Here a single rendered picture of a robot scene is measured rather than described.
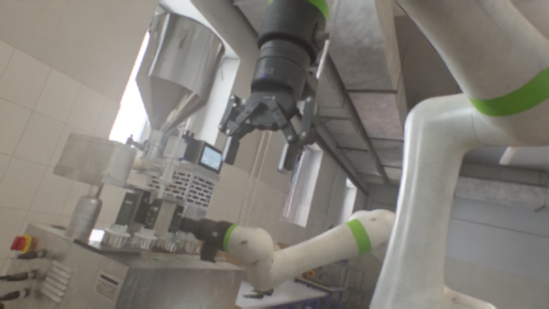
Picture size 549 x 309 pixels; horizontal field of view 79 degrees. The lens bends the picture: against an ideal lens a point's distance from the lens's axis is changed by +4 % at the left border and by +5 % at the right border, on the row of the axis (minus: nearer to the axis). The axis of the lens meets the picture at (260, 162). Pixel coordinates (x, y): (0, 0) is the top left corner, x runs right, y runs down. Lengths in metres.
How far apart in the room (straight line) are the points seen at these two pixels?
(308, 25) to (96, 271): 0.79
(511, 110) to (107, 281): 0.91
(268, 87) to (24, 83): 2.14
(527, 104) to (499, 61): 0.09
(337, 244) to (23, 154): 2.01
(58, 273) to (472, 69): 1.06
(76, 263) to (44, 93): 1.65
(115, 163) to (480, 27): 0.96
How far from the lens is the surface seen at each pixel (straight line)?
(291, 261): 1.07
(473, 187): 10.09
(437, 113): 0.75
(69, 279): 1.07
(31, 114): 2.51
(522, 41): 0.59
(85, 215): 1.13
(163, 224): 1.31
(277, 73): 0.44
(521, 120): 0.66
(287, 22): 0.47
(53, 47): 2.59
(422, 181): 0.72
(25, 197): 2.57
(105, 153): 1.13
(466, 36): 0.55
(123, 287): 0.92
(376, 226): 1.13
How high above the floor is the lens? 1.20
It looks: 11 degrees up
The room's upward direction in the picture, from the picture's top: 16 degrees clockwise
